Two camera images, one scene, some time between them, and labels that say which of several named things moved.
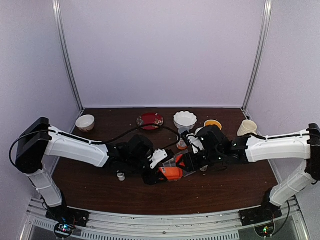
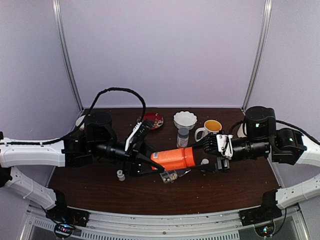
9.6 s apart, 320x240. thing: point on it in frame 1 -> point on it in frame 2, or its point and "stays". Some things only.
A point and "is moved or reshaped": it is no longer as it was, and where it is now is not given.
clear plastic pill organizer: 172,163 -> 171,175
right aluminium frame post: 267,12 stays
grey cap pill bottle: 181,144 stays
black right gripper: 191,164 -> 216,167
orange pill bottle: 171,173 is moved or reshaped
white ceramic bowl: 85,123 stays
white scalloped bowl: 185,119 stays
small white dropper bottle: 121,176 stays
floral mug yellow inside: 210,122 stays
